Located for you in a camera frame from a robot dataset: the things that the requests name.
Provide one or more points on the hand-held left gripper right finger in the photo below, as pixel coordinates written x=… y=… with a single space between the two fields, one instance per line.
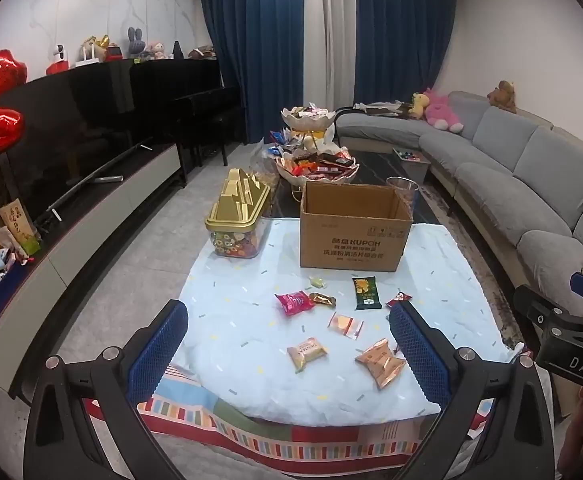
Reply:
x=419 y=355

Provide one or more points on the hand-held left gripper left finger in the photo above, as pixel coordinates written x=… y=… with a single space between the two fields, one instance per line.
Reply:
x=159 y=345

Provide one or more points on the rose gold snack packet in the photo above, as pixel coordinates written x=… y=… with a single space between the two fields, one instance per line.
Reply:
x=380 y=362

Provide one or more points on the small red snack packet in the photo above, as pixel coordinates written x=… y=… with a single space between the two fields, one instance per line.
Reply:
x=399 y=300

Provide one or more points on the clear orange snack packet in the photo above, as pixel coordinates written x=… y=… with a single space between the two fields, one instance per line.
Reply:
x=345 y=325

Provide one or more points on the dark green snack packet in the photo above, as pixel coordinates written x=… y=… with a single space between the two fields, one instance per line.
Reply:
x=366 y=294

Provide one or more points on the small gold snack packet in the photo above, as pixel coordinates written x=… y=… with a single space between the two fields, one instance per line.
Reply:
x=322 y=300

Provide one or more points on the beige snack packet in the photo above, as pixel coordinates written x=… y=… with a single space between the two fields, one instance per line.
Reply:
x=307 y=354

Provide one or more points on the small yellow-green candy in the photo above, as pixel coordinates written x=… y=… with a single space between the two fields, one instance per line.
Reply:
x=317 y=281

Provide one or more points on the brown cardboard box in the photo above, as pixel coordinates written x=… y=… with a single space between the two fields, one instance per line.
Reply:
x=351 y=245

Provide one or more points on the pink snack packet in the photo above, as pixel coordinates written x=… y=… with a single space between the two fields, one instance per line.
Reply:
x=294 y=304

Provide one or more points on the light blue speckled cloth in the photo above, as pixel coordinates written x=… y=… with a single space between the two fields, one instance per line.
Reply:
x=251 y=340

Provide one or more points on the grey television cabinet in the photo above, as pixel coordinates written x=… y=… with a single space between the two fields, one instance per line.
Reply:
x=96 y=230

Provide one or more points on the grey corner sofa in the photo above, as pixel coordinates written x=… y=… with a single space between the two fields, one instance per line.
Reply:
x=511 y=175

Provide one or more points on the colourful striped mat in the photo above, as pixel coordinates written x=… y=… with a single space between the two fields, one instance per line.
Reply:
x=271 y=440

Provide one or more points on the gold lid candy jar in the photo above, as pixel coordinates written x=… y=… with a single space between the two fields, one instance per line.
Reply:
x=236 y=200

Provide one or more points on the clear plastic nut jar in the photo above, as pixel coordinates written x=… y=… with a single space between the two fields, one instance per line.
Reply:
x=406 y=187

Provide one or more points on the brown paper gift bags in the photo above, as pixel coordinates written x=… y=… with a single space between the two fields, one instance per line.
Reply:
x=16 y=227

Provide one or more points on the grey storage bin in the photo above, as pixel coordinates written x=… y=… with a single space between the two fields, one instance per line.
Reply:
x=414 y=165

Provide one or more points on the brown plush toy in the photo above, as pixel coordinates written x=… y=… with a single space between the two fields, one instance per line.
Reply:
x=502 y=96

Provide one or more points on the pile of mixed snack packets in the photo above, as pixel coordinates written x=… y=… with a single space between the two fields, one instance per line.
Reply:
x=307 y=109
x=316 y=164

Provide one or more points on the pink plush toy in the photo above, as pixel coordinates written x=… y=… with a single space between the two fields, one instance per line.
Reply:
x=441 y=110

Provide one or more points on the yellow plush toy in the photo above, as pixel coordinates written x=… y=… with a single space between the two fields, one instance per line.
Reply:
x=418 y=105

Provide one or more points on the black curved television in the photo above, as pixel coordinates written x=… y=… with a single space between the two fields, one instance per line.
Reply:
x=71 y=125

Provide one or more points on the dark patterned cloth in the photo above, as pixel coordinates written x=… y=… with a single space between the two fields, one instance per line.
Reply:
x=379 y=108

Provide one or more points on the black upright piano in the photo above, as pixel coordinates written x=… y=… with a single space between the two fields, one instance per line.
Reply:
x=186 y=90

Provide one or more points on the white two-tier bowl stand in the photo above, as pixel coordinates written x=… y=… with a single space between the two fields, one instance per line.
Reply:
x=309 y=120

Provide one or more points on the black metronome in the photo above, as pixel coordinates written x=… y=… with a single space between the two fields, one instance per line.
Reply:
x=178 y=51

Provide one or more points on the small red box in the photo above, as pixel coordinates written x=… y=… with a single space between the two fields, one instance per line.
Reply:
x=114 y=53

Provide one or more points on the pink doll plush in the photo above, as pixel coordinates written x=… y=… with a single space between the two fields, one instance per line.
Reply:
x=156 y=50

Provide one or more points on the brown ball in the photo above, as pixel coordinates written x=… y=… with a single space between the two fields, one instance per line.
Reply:
x=201 y=52

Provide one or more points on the white wooden rack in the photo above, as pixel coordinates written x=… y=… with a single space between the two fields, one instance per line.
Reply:
x=87 y=57

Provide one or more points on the grey rabbit plush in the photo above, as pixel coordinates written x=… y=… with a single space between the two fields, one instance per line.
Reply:
x=136 y=45

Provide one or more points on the white and red toy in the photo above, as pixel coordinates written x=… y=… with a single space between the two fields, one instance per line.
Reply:
x=59 y=60

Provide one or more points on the blue curtain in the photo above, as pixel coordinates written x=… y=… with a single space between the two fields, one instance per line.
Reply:
x=401 y=35
x=251 y=50

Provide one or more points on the gold foil ornament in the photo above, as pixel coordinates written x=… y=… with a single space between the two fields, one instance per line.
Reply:
x=99 y=44

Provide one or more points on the white sheer curtain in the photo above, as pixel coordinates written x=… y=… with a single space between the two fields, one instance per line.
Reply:
x=329 y=35

